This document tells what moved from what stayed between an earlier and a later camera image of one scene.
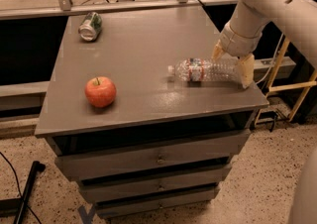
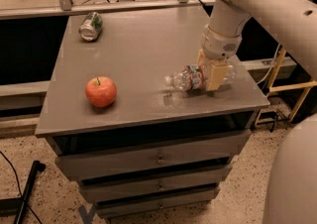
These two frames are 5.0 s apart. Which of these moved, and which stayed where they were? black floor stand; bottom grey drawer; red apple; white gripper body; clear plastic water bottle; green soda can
Moved: clear plastic water bottle; white gripper body
Stayed: red apple; bottom grey drawer; black floor stand; green soda can
